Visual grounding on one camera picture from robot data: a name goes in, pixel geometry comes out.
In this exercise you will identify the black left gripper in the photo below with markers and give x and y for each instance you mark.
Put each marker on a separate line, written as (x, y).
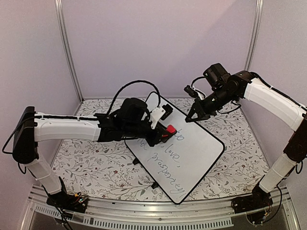
(156, 140)

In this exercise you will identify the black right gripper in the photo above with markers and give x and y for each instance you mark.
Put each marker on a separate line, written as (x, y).
(200, 116)

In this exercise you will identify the red whiteboard eraser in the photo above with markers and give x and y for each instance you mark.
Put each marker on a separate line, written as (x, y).
(169, 132)

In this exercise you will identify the white whiteboard black frame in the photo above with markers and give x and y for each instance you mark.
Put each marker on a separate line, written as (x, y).
(180, 164)

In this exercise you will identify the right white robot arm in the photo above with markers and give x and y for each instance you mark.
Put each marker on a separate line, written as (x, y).
(247, 85)

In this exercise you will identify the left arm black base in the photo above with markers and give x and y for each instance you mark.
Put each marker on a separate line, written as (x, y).
(63, 200)

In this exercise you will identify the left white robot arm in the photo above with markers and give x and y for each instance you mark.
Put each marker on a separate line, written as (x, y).
(132, 120)

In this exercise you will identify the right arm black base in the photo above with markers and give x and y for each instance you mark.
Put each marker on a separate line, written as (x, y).
(258, 199)

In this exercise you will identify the black whiteboard stand foot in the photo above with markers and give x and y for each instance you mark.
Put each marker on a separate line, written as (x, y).
(136, 161)

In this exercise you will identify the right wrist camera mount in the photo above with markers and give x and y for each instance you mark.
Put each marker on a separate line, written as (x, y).
(194, 92)

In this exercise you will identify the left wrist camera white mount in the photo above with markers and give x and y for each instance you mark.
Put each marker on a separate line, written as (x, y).
(160, 113)

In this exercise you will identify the aluminium front rail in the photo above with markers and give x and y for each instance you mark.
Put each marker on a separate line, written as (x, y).
(210, 214)

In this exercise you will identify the right aluminium frame post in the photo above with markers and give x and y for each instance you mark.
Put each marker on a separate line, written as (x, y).
(254, 34)

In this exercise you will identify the aluminium frame post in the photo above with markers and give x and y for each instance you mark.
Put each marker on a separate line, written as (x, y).
(67, 48)
(254, 34)

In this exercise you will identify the left aluminium frame post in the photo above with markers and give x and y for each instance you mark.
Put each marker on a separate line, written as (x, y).
(67, 48)

